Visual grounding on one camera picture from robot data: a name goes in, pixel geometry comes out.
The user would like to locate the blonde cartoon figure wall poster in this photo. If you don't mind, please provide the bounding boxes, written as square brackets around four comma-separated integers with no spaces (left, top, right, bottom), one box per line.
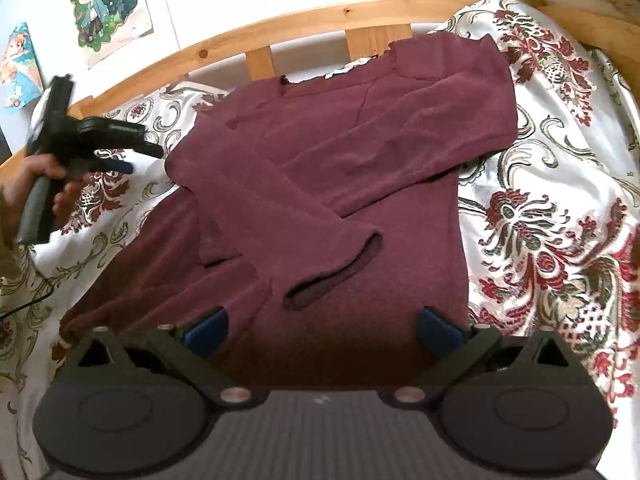
[64,0,154,69]

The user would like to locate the maroon sweater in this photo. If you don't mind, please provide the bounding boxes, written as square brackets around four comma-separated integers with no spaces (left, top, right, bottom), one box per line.
[59,27,519,396]

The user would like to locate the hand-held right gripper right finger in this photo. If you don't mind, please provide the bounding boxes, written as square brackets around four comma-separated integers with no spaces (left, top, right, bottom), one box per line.
[392,305,584,408]

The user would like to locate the thin black cable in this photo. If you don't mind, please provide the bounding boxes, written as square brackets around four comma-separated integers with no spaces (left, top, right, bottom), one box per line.
[0,280,54,319]

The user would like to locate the orange blue cartoon wall poster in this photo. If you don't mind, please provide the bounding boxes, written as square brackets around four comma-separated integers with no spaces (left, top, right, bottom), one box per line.
[0,22,44,116]

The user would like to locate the wooden bed frame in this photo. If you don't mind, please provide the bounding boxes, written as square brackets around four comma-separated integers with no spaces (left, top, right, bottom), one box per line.
[0,0,640,171]

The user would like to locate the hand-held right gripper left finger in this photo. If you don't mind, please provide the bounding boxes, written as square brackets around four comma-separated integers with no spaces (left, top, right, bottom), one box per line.
[65,306,262,409]

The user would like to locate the white floral bedspread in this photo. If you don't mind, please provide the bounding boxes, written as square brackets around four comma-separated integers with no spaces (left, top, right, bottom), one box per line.
[0,0,640,480]

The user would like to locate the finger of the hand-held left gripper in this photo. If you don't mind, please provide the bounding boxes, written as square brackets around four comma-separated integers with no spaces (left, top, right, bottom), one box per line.
[127,138,165,158]
[92,154,135,175]

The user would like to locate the white wall cable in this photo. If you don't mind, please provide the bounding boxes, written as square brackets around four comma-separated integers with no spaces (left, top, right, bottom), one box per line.
[156,0,182,52]

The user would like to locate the person's left hand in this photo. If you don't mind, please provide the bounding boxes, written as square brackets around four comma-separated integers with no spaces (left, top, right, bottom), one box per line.
[0,154,94,241]

